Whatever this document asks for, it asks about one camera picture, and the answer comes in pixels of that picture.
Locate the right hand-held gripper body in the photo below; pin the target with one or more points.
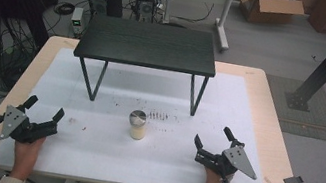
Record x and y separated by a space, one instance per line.
230 161

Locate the open cardboard box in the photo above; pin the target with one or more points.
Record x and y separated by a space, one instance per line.
268 8

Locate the grey floor mat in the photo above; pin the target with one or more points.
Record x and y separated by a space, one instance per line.
314 125

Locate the person's left hand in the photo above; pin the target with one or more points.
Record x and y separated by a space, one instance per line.
26 157

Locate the open electronics rig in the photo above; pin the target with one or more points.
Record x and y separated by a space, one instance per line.
145 3

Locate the black shelf with metal legs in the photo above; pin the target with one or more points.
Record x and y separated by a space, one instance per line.
147 43

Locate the grey power supply unit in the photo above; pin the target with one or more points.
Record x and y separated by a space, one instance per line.
77 20

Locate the light wooden table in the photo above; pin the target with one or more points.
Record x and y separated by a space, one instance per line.
267 123

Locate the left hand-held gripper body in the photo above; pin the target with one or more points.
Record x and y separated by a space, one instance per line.
21 127

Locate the white table mat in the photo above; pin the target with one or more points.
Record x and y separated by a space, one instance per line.
106 152

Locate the glass jar with metal lid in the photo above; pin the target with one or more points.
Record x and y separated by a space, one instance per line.
137 124

